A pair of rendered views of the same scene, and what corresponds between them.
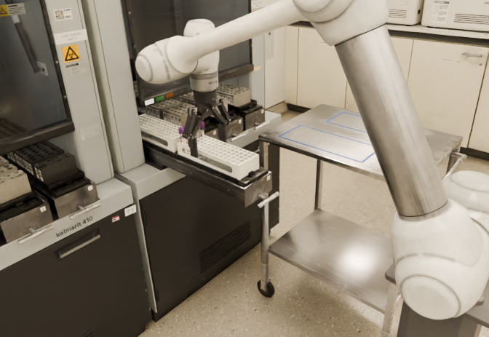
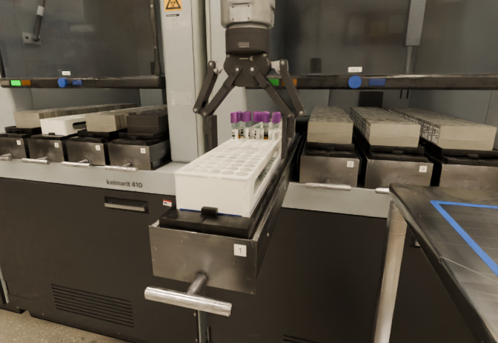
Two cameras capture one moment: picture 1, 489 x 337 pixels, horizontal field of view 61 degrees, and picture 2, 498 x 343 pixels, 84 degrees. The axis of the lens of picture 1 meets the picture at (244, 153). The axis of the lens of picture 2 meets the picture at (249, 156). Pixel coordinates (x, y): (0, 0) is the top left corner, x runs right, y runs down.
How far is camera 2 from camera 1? 1.21 m
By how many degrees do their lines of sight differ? 59
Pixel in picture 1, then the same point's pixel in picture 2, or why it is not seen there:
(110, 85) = (212, 49)
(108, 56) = (214, 11)
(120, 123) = not seen: hidden behind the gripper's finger
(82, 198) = (134, 158)
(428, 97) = not seen: outside the picture
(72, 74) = (171, 26)
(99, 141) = (190, 113)
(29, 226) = (86, 157)
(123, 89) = not seen: hidden behind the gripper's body
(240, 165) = (177, 174)
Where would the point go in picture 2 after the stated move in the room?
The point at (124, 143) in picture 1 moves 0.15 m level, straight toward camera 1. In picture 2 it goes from (220, 128) to (174, 134)
